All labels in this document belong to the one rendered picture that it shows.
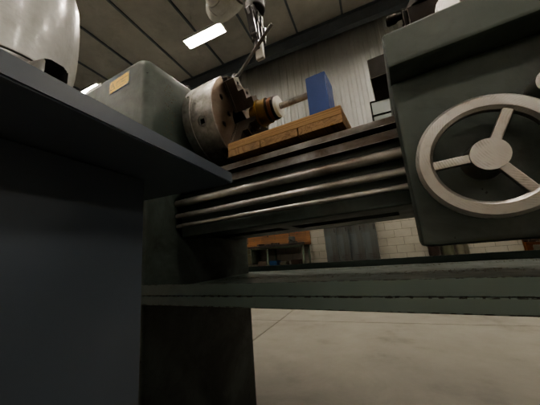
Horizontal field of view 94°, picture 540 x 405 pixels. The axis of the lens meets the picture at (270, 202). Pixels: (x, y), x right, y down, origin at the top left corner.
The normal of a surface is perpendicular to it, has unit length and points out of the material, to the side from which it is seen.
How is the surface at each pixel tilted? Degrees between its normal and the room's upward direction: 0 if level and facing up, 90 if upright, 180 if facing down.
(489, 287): 90
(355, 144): 90
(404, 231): 90
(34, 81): 90
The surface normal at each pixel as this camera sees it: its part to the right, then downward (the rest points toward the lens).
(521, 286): -0.48, -0.14
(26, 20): 0.89, -0.13
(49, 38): 0.98, -0.08
